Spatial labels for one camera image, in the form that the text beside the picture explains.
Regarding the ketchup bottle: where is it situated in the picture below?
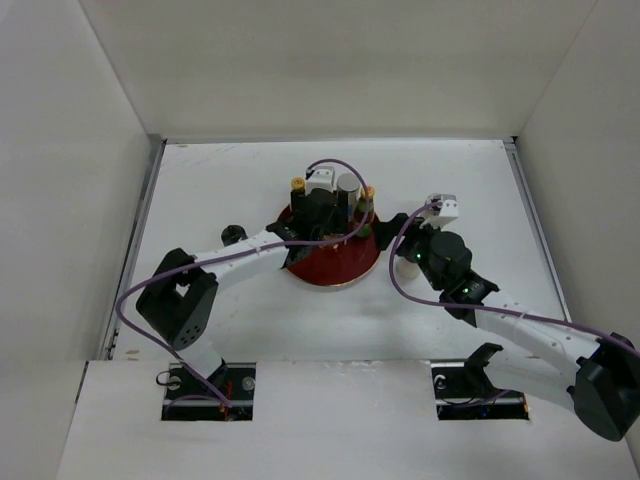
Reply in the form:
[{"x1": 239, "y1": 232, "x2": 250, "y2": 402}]
[
  {"x1": 290, "y1": 177, "x2": 306, "y2": 201},
  {"x1": 352, "y1": 185, "x2": 376, "y2": 238}
]

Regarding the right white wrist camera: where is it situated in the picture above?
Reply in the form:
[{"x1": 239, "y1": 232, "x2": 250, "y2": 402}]
[{"x1": 420, "y1": 193, "x2": 459, "y2": 229}]

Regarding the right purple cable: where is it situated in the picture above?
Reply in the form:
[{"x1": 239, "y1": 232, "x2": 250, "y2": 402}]
[{"x1": 387, "y1": 199, "x2": 640, "y2": 359}]

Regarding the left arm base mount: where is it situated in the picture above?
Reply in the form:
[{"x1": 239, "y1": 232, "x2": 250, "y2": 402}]
[{"x1": 155, "y1": 363, "x2": 257, "y2": 422}]

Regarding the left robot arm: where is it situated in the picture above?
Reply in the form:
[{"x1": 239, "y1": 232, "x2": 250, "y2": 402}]
[{"x1": 135, "y1": 189, "x2": 350, "y2": 399}]

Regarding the black-lid shaker right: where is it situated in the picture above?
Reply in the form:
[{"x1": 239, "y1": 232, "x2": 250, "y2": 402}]
[{"x1": 395, "y1": 258, "x2": 420, "y2": 280}]

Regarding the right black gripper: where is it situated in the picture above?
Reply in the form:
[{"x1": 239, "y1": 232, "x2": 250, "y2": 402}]
[{"x1": 371, "y1": 213, "x2": 448, "y2": 291}]

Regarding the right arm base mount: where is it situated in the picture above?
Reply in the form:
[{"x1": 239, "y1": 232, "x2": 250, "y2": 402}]
[{"x1": 431, "y1": 343, "x2": 529, "y2": 421}]

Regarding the red round tray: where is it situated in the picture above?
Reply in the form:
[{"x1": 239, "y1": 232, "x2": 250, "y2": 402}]
[{"x1": 286, "y1": 233, "x2": 380, "y2": 287}]

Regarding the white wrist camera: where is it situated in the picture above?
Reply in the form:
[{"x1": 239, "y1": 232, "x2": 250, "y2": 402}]
[
  {"x1": 420, "y1": 193, "x2": 459, "y2": 229},
  {"x1": 305, "y1": 166, "x2": 335, "y2": 195}
]

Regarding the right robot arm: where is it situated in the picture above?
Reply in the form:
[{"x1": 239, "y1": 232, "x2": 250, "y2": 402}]
[{"x1": 373, "y1": 212, "x2": 639, "y2": 442}]

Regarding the black-lid shaker far left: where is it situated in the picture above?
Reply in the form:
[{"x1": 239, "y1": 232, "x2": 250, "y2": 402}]
[{"x1": 220, "y1": 224, "x2": 248, "y2": 247}]

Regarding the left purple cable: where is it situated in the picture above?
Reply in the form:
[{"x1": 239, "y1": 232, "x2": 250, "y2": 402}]
[{"x1": 114, "y1": 158, "x2": 377, "y2": 411}]

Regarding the tall pearl jar blue label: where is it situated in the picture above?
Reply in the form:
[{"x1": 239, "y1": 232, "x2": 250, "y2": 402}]
[{"x1": 336, "y1": 173, "x2": 361, "y2": 210}]

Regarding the black-lid shaker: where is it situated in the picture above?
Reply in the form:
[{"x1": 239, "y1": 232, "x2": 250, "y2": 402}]
[
  {"x1": 220, "y1": 224, "x2": 248, "y2": 247},
  {"x1": 395, "y1": 258, "x2": 420, "y2": 280}
]

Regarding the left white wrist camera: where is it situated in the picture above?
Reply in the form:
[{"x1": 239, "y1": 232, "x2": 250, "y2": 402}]
[{"x1": 305, "y1": 166, "x2": 335, "y2": 195}]

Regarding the purple cable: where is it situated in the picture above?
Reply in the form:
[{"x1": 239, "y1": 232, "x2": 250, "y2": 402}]
[
  {"x1": 387, "y1": 199, "x2": 640, "y2": 359},
  {"x1": 114, "y1": 158, "x2": 377, "y2": 411}
]

